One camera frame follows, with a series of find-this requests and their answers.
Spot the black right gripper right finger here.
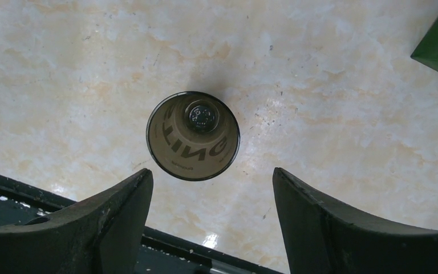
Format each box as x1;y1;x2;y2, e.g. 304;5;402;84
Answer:
272;167;438;273

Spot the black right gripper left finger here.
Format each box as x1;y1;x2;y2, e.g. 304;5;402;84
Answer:
0;169;153;273

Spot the black printed coffee cup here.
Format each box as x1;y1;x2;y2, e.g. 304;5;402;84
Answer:
146;91;241;182

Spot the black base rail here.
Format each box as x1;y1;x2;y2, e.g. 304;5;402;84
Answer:
0;169;271;273

